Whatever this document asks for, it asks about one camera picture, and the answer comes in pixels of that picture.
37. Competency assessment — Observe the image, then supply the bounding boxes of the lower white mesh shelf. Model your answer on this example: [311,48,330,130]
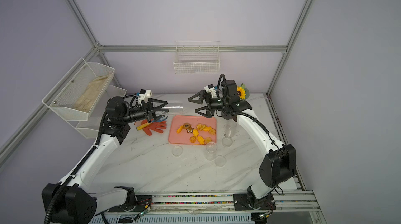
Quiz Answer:
[75,85,126,139]

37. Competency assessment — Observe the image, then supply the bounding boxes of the upper white mesh shelf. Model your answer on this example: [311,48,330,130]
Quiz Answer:
[42,58,115,121]

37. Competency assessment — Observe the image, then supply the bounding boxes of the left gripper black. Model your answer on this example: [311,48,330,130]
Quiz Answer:
[122,99,169,125]

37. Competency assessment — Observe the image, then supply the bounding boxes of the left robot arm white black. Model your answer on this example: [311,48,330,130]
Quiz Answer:
[41,95,168,224]

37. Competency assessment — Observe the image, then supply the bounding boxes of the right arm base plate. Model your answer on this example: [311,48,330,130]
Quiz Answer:
[233,194,276,211]

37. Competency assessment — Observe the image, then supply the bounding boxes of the white mesh shelf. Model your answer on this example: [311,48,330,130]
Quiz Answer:
[42,58,115,121]
[75,85,126,139]

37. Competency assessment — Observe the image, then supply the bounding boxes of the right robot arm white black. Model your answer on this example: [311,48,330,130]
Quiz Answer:
[188,74,296,210]

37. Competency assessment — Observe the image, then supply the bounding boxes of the red rubber glove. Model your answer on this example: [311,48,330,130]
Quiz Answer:
[142,121,167,136]

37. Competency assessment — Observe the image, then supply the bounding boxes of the pink plastic tray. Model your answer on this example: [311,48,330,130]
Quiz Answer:
[168,115,217,145]

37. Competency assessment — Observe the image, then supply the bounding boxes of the yellow sunflower bouquet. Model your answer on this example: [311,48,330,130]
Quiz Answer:
[237,83,250,100]

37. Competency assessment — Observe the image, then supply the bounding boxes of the clear jar with cookies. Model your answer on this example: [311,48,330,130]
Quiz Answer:
[222,120,237,147]

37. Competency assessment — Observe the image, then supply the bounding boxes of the beige cloth in shelf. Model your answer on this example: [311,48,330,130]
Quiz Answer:
[73,75,110,113]

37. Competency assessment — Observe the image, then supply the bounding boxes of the clear jar front cookies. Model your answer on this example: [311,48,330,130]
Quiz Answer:
[205,141,217,161]

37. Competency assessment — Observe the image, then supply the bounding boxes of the blue yellow garden rake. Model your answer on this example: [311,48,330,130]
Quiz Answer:
[136,115,168,133]

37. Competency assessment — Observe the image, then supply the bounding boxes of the white wire wall basket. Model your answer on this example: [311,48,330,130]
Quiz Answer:
[173,41,220,75]

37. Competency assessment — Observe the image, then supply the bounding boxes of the clear jar with pretzels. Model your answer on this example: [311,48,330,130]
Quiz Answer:
[162,100,183,115]

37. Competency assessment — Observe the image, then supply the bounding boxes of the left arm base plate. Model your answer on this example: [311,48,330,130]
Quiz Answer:
[108,195,152,213]

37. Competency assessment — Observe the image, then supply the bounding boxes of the orange cookie pile on tray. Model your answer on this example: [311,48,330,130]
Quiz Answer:
[187,124,216,145]

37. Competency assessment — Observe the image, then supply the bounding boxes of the aluminium mounting rail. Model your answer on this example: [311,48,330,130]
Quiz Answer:
[148,191,321,215]

